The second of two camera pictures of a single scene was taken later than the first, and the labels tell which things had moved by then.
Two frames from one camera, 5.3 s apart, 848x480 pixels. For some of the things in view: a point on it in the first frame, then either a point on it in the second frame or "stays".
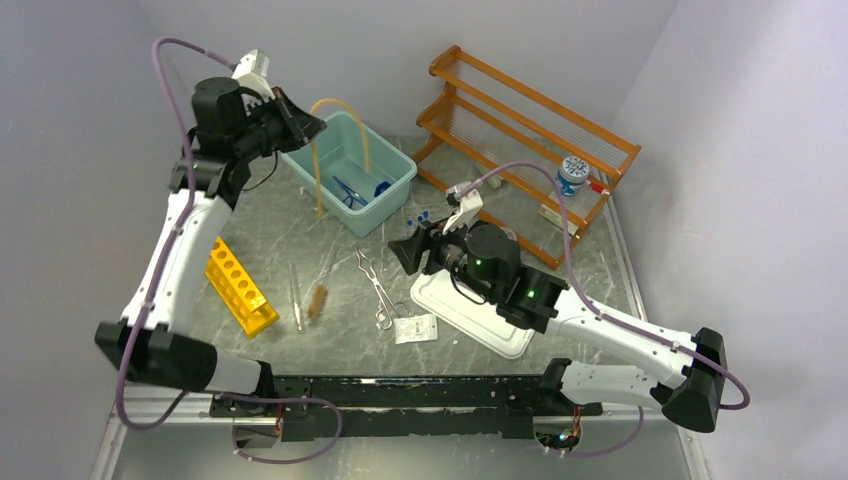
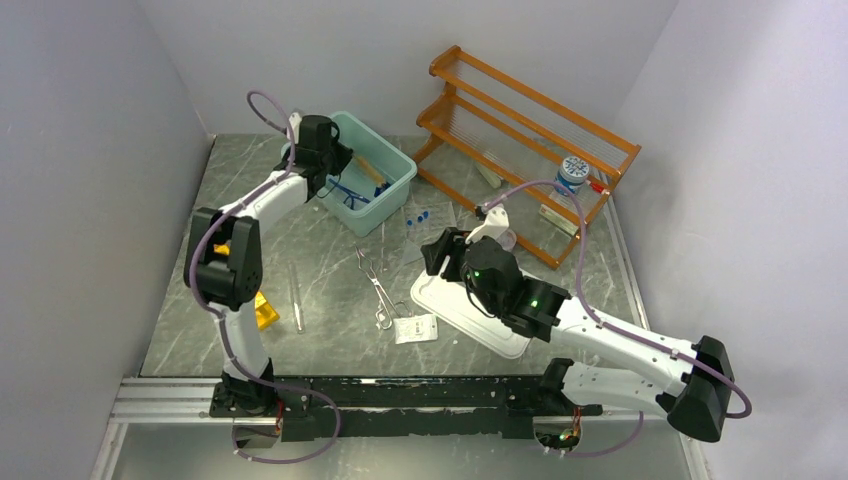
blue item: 381,187 stays
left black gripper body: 268,128 -> 337,159
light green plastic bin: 353,170 stays
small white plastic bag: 415,328 stays
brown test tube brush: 317,302 -> 370,171
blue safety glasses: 351,194 stays
